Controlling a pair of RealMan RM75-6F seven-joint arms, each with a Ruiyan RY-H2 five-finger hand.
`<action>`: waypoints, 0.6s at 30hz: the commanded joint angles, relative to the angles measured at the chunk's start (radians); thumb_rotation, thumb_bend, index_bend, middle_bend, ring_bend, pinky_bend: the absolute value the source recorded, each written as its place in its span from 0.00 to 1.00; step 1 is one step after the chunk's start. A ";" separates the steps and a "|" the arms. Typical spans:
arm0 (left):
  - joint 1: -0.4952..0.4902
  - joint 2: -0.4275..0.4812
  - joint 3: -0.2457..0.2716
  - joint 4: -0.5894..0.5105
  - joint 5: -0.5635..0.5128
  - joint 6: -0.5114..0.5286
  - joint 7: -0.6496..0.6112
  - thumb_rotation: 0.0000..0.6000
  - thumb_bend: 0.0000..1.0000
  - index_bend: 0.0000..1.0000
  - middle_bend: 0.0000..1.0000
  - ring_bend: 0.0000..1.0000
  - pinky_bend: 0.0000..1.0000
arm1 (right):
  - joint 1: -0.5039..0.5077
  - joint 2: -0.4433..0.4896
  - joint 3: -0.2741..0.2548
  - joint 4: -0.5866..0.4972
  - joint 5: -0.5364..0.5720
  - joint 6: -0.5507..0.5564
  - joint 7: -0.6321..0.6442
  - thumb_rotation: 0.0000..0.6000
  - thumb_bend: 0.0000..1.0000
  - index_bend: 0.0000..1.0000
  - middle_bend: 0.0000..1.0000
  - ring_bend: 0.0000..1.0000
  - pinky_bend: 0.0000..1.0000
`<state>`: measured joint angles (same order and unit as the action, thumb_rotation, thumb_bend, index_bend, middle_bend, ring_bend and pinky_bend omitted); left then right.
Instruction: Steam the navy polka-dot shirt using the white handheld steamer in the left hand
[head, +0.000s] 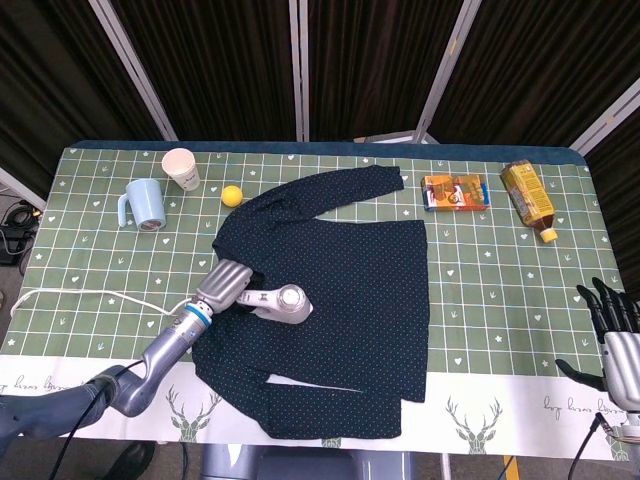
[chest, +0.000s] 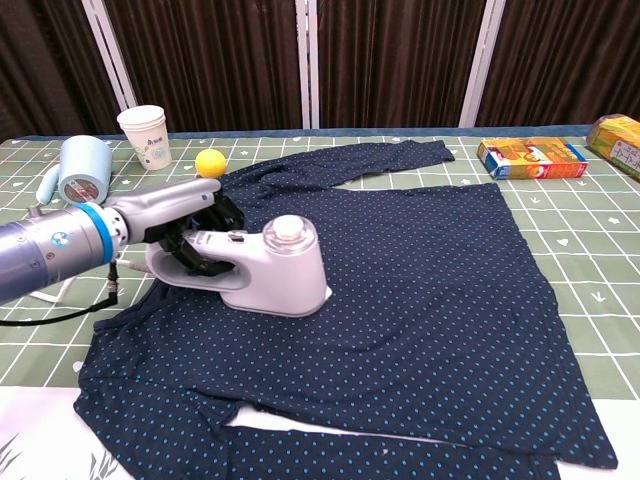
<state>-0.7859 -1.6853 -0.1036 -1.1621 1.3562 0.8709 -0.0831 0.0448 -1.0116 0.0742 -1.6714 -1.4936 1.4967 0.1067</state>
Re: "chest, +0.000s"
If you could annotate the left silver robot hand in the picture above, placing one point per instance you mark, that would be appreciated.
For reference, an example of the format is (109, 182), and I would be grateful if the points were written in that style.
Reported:
(165, 210)

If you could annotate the white handheld garment steamer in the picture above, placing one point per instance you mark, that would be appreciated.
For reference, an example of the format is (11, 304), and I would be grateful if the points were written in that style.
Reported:
(290, 280)

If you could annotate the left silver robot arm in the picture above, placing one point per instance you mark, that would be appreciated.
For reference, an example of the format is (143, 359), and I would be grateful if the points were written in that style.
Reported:
(45, 250)

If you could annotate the dark blue polka dot shirt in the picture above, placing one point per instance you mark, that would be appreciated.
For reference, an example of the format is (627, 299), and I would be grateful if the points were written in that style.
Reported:
(400, 325)

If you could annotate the yellow ball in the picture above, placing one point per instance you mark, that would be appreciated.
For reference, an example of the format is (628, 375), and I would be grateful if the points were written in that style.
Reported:
(210, 162)

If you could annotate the white paper cup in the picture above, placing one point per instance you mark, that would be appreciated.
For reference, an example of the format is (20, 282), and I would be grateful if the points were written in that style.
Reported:
(147, 140)

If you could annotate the light blue mug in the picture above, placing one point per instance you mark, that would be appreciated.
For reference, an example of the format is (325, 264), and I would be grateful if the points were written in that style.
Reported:
(85, 165)

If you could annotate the dark brown screen panel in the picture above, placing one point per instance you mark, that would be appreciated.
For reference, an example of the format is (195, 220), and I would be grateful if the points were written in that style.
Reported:
(45, 65)
(210, 60)
(395, 60)
(565, 60)

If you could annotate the orange snack box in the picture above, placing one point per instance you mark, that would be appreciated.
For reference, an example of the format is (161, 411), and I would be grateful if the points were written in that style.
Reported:
(535, 160)

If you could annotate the green checked tablecloth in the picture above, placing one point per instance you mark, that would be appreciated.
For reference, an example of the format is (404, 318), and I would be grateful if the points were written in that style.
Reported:
(575, 250)

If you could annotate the yellow label tea bottle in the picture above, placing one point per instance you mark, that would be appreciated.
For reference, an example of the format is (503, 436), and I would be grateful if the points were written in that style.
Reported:
(617, 142)

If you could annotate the white screen frame post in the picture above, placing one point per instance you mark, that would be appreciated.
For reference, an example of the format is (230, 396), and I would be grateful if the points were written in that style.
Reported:
(307, 65)
(112, 60)
(482, 65)

